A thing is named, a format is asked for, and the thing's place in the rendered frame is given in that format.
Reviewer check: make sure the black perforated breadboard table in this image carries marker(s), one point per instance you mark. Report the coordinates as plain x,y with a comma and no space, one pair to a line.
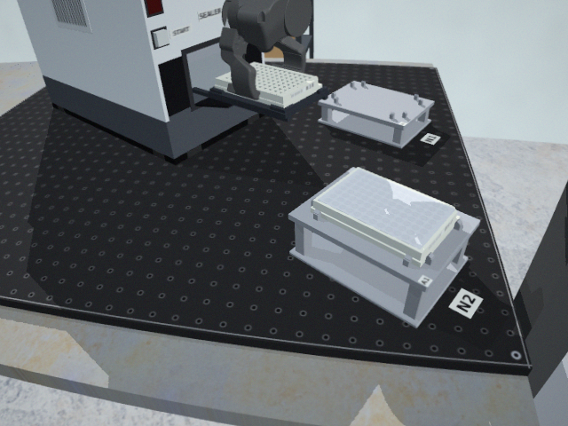
94,228

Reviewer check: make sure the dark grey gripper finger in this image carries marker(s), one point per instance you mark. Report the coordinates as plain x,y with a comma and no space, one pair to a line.
243,74
294,54

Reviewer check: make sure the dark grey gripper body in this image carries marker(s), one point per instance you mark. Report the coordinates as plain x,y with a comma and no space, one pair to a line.
264,22

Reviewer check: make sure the white label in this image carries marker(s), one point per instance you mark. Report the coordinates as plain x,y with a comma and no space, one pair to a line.
465,303
431,139

